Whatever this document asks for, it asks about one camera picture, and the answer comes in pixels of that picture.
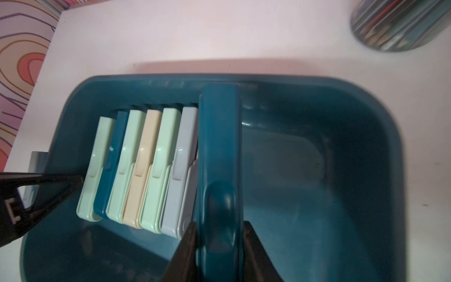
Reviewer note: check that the grey-blue pliers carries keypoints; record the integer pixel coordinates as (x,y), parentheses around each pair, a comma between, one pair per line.
(182,185)

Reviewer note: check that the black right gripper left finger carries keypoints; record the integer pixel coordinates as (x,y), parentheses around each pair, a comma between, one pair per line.
(182,267)

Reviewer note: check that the teal plastic storage box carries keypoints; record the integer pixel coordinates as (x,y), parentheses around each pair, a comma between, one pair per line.
(322,182)

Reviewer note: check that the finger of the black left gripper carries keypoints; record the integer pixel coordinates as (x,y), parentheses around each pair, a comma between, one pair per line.
(16,220)

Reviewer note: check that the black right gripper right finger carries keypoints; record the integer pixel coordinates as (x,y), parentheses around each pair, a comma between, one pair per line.
(257,264)

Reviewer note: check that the light green pliers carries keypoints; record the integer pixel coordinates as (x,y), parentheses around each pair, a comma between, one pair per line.
(98,156)

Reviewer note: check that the mint green pliers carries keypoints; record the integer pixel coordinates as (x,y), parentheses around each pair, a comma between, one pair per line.
(159,172)

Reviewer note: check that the beige pliers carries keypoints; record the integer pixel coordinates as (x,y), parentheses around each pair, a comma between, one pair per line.
(145,155)

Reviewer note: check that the mesh pen holder cup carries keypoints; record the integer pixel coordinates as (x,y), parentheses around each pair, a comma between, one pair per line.
(399,25)

